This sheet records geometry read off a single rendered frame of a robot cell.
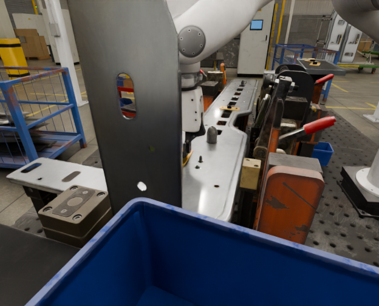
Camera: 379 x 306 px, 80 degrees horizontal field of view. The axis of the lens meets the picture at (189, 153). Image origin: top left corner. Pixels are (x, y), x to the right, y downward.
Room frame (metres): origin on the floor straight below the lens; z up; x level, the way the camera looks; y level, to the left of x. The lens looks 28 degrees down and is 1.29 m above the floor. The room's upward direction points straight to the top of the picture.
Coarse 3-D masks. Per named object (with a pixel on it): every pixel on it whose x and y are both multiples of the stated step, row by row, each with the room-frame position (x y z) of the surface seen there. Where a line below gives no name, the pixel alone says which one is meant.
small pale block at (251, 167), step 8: (248, 160) 0.39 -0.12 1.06; (256, 160) 0.39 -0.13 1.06; (248, 168) 0.37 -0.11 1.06; (256, 168) 0.36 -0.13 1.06; (248, 176) 0.37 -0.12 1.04; (256, 176) 0.36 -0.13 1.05; (240, 184) 0.37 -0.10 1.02; (248, 184) 0.37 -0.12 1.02; (256, 184) 0.36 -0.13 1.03; (248, 192) 0.37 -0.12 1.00; (240, 200) 0.37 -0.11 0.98; (248, 200) 0.37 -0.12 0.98; (240, 208) 0.37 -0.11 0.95; (248, 208) 0.37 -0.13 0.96; (240, 216) 0.37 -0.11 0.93; (248, 216) 0.37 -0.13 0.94; (240, 224) 0.37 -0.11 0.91; (248, 224) 0.37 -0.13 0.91
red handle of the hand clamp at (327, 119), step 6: (318, 120) 0.42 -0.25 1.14; (324, 120) 0.41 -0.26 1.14; (330, 120) 0.41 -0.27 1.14; (306, 126) 0.42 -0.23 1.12; (312, 126) 0.42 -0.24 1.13; (318, 126) 0.41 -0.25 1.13; (324, 126) 0.41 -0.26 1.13; (330, 126) 0.41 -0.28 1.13; (294, 132) 0.43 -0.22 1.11; (300, 132) 0.43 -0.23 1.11; (306, 132) 0.42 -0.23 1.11; (312, 132) 0.42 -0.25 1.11; (282, 138) 0.43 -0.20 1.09; (288, 138) 0.43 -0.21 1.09; (294, 138) 0.43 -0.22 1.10
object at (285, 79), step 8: (264, 80) 0.45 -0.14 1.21; (280, 80) 0.43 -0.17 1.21; (288, 80) 0.43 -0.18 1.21; (264, 88) 0.45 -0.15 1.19; (280, 88) 0.43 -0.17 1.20; (288, 88) 0.43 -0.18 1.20; (296, 88) 0.44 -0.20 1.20; (280, 96) 0.43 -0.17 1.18; (272, 104) 0.43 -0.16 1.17; (272, 112) 0.43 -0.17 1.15; (264, 120) 0.47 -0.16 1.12; (272, 120) 0.43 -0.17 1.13; (264, 128) 0.44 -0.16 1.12; (264, 136) 0.44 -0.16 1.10; (256, 144) 0.47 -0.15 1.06; (264, 144) 0.44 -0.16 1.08
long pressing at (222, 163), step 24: (240, 96) 1.15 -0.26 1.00; (216, 120) 0.80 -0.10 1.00; (192, 144) 0.59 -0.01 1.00; (216, 144) 0.59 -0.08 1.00; (240, 144) 0.59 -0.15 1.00; (192, 168) 0.46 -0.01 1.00; (216, 168) 0.46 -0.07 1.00; (240, 168) 0.46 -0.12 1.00; (192, 192) 0.37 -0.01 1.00; (216, 192) 0.37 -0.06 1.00; (216, 216) 0.30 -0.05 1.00
